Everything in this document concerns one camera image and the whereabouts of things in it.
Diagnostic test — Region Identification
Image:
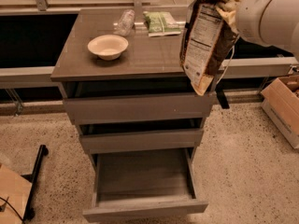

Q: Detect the grey drawer cabinet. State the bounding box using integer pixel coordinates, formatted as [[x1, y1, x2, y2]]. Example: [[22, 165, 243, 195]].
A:
[[50, 6, 225, 161]]

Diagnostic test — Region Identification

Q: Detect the cardboard box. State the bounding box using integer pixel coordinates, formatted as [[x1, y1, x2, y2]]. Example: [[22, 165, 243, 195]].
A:
[[0, 164, 31, 224], [262, 75, 299, 149]]

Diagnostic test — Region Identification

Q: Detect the grey middle drawer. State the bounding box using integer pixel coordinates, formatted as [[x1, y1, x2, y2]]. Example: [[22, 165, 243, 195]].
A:
[[79, 129, 204, 154]]

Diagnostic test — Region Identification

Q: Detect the cardboard box right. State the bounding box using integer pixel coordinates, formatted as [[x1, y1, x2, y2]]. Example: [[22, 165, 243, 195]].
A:
[[262, 75, 299, 149]]

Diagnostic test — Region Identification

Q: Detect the green chip bag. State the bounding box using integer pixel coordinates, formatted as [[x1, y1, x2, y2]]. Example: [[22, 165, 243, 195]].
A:
[[143, 11, 181, 37]]

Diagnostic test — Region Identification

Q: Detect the cardboard box left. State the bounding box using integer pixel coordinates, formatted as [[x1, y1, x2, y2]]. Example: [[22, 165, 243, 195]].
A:
[[0, 164, 31, 224]]

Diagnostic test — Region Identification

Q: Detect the brown chip bag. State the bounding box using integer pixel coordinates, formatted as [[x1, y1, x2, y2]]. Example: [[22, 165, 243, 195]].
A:
[[179, 0, 240, 95]]

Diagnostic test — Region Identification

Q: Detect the white bowl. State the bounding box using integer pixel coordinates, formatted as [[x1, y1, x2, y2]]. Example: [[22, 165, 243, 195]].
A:
[[88, 35, 129, 61]]

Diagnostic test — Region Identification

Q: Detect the clear plastic bottle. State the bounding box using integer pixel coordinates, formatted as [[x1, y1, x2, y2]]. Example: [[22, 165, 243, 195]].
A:
[[115, 9, 135, 36]]

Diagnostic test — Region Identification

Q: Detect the grey open bottom drawer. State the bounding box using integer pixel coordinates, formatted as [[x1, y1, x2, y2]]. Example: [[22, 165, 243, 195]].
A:
[[83, 148, 207, 223]]

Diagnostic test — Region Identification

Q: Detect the black cable left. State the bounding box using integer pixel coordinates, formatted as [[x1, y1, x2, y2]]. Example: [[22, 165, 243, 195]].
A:
[[0, 196, 25, 223]]

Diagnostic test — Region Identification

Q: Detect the grey window rail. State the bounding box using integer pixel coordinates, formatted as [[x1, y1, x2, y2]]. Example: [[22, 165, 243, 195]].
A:
[[0, 57, 298, 89]]

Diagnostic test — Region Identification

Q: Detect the grey top drawer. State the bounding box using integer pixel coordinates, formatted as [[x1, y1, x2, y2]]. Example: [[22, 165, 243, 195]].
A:
[[64, 92, 215, 125]]

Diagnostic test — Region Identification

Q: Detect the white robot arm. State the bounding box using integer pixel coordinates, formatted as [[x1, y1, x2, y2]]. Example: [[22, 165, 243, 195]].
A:
[[235, 0, 299, 60]]

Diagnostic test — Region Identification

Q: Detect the white cable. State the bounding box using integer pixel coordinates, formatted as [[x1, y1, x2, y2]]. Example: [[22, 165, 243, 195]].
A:
[[216, 45, 235, 86]]

